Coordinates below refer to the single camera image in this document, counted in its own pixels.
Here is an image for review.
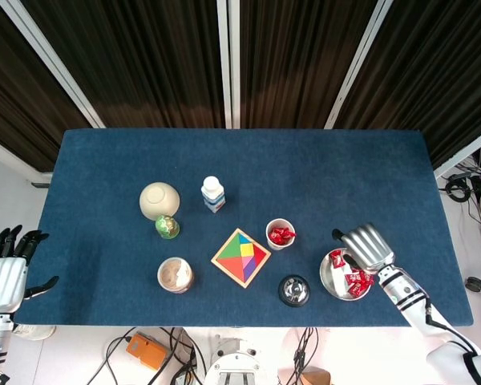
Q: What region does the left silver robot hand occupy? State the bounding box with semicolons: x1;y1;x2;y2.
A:
0;224;61;315

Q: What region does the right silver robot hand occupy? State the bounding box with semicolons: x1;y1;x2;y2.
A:
331;223;395;274

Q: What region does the white paper cup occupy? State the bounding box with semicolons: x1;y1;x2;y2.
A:
265;217;297;253

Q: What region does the patterned ceramic cup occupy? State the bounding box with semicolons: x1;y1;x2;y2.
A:
156;256;195;294

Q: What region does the round steel plate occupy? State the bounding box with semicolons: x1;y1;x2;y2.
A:
319;248;376;302

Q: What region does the white round object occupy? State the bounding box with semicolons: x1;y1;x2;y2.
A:
14;323;58;342

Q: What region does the blue table cloth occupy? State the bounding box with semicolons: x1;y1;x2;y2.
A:
14;128;475;328

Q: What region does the wooden tangram tray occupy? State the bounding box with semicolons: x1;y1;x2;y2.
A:
210;227;273;290

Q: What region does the red tangram triangle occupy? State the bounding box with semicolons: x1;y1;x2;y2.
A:
251;242;269;267

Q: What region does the purple tangram parallelogram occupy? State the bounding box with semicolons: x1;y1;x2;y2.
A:
244;256;258;283

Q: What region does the orange large tangram triangle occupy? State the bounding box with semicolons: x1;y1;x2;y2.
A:
216;256;249;283

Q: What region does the green large tangram triangle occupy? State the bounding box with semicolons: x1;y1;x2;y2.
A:
216;233;245;261

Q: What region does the brown wooden object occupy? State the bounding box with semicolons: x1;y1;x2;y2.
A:
300;371;332;385

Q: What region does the orange box device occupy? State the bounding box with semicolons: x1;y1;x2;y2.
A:
126;331;169;370

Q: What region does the white milk bottle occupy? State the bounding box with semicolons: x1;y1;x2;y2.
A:
200;175;228;214

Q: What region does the green glass ball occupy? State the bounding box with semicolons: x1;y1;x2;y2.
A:
154;214;181;241

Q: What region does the beige upturned bowl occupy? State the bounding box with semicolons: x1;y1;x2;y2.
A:
139;181;182;221

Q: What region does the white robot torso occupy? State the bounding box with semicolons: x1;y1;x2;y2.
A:
203;335;268;385

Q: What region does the dark brown curtain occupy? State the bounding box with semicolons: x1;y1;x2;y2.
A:
332;0;481;169
239;0;380;129
22;0;225;129
0;0;93;173

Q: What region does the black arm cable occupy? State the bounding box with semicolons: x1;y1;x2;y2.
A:
423;303;481;355

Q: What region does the black coiled cable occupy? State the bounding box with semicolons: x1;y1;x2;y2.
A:
444;176;472;202

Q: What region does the black cable bundle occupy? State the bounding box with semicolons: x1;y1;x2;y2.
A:
160;326;208;385
290;326;320;385

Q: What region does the black floor cable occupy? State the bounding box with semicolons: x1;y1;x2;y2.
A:
88;326;139;385

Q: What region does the white partition frame post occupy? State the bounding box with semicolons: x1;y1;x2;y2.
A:
324;0;394;130
216;0;232;129
434;123;481;180
0;0;106;129
228;0;242;129

